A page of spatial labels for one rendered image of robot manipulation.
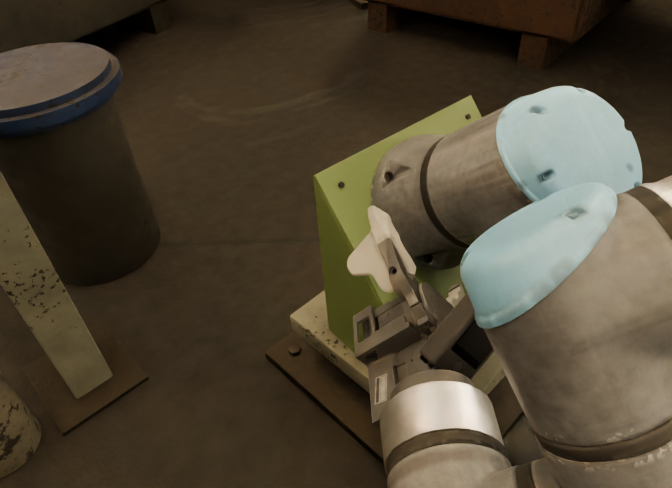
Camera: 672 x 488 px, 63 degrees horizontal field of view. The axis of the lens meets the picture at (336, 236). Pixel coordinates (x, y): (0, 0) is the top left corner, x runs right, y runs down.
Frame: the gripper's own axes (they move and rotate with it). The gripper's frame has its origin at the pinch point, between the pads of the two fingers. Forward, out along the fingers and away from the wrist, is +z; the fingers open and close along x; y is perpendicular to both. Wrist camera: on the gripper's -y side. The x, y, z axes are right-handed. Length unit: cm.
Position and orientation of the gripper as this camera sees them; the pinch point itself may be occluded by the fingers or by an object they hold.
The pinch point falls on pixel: (420, 244)
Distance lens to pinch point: 59.8
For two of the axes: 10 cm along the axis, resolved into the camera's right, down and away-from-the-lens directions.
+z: -0.2, -6.0, 8.0
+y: -7.5, 5.4, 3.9
